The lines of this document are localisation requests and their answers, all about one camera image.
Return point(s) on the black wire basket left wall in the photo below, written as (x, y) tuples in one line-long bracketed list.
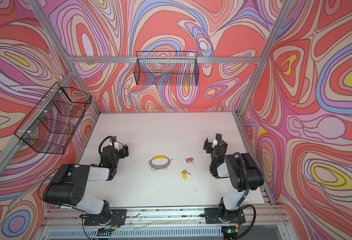
[(51, 131)]

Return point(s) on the black wire basket wall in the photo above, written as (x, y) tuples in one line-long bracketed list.
[(167, 68), (51, 131)]

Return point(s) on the black wire basket back wall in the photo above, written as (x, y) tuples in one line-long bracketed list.
[(167, 68)]

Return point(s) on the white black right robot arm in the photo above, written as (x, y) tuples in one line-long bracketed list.
[(244, 174)]

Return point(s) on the key with red tag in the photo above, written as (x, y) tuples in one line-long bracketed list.
[(189, 159)]

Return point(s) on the key with yellow tag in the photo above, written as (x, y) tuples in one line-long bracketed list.
[(185, 174)]

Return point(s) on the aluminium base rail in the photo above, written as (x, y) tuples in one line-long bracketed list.
[(263, 222)]

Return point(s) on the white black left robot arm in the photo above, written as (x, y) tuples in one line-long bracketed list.
[(68, 186)]

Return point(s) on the grey keyring with yellow grip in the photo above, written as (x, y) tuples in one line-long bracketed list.
[(160, 162)]

